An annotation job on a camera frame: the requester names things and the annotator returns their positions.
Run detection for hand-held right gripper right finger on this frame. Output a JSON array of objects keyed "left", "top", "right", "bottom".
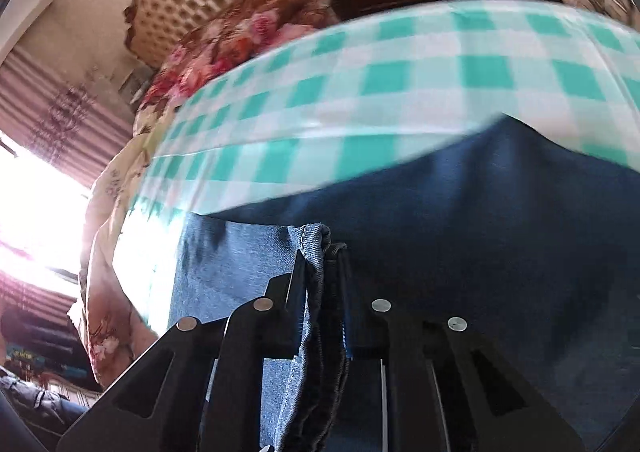
[{"left": 339, "top": 244, "right": 586, "bottom": 452}]

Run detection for red floral quilt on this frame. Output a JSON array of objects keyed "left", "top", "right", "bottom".
[{"left": 77, "top": 0, "right": 346, "bottom": 390}]

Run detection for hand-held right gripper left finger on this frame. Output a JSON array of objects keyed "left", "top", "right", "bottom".
[{"left": 56, "top": 249, "right": 307, "bottom": 452}]

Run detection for pink striped curtain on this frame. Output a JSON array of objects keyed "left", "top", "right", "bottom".
[{"left": 0, "top": 44, "right": 133, "bottom": 173}]

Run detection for blue denim pants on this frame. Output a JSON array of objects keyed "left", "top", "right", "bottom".
[{"left": 167, "top": 114, "right": 640, "bottom": 452}]

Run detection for teal white checked tablecloth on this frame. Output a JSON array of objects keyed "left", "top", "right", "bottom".
[{"left": 112, "top": 0, "right": 640, "bottom": 327}]

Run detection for bright window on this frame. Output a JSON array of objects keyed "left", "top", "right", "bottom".
[{"left": 0, "top": 132, "right": 93, "bottom": 283}]

